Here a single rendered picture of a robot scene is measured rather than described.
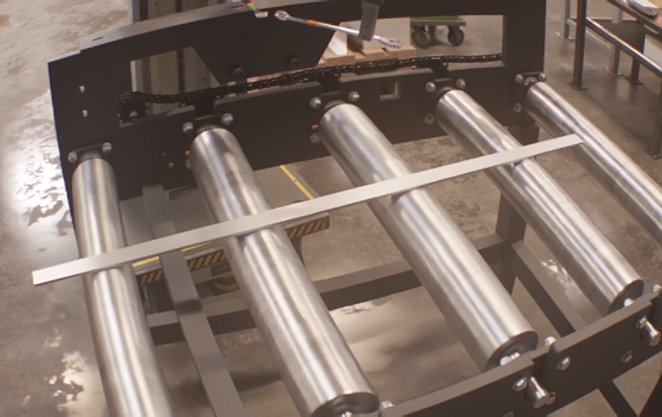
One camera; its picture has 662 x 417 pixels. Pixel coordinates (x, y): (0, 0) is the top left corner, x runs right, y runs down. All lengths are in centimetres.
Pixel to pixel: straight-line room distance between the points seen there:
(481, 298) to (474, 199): 187
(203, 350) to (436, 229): 45
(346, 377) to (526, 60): 119
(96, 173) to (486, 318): 85
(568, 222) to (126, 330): 84
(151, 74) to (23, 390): 117
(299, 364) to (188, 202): 144
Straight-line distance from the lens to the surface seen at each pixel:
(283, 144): 176
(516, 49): 195
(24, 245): 301
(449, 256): 126
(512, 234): 225
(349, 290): 207
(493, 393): 104
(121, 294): 121
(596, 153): 171
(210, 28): 157
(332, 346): 109
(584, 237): 137
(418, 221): 133
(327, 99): 172
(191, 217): 238
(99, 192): 147
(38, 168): 353
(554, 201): 144
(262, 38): 162
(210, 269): 229
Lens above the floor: 169
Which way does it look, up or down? 35 degrees down
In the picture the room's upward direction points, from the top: 1 degrees counter-clockwise
